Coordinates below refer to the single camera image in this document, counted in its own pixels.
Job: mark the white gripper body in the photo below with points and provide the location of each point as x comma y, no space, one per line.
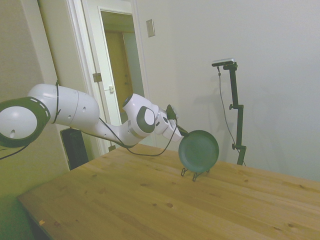
171,131

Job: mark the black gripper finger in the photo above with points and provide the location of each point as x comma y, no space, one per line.
184,132

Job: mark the dark green round plate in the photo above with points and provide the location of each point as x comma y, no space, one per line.
198,151

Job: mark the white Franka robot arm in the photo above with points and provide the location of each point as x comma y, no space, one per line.
75,107

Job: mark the brown wooden door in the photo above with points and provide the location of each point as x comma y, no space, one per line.
117,75

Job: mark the black rectangular floor unit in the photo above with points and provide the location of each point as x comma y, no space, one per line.
75,150

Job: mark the black jointed camera mount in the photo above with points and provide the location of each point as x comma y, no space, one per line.
240,125

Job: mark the silver stereo camera bar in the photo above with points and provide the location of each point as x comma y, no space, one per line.
223,61

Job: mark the beige wall switch plate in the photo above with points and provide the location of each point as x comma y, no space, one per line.
150,28

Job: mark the white door frame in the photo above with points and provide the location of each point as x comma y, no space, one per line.
87,50

